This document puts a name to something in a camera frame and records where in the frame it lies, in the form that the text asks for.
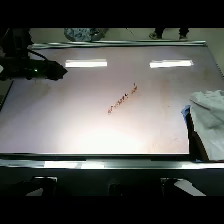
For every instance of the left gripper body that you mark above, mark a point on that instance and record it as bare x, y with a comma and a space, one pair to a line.
55, 70

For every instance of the person's legs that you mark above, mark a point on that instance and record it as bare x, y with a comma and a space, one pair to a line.
168, 32

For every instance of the blue garment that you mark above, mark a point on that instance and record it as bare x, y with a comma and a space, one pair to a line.
185, 113

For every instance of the white garment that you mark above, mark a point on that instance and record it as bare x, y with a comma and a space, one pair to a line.
210, 116

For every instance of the silver frame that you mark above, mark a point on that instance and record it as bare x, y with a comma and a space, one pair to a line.
133, 164

